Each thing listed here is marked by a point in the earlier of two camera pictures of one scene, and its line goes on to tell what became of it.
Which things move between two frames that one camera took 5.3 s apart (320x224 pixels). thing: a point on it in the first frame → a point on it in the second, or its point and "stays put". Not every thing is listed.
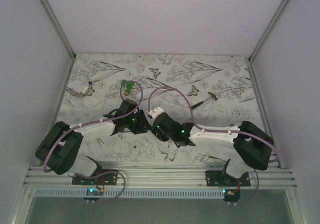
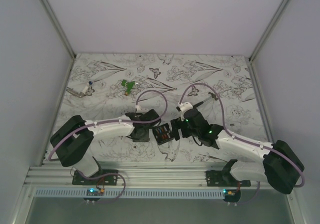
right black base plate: [217, 178] stays put
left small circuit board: [95, 192] stays put
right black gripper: [163, 138] → [175, 122]
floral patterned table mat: [215, 90] stays put
